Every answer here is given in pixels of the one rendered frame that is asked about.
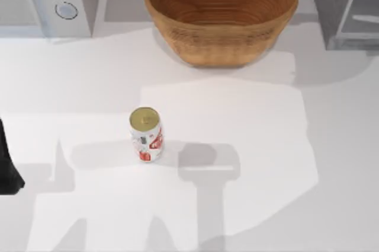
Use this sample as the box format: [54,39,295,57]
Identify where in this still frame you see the red and white can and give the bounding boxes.
[129,106,165,164]

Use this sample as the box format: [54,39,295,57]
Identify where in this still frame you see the round microwave knob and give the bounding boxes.
[54,1,79,20]

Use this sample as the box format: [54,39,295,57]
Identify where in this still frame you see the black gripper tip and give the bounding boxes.
[0,119,25,196]

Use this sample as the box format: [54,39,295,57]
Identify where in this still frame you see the brown woven basket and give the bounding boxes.
[144,0,299,69]

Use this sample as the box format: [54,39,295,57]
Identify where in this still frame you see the pale microwave oven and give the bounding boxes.
[0,0,103,39]

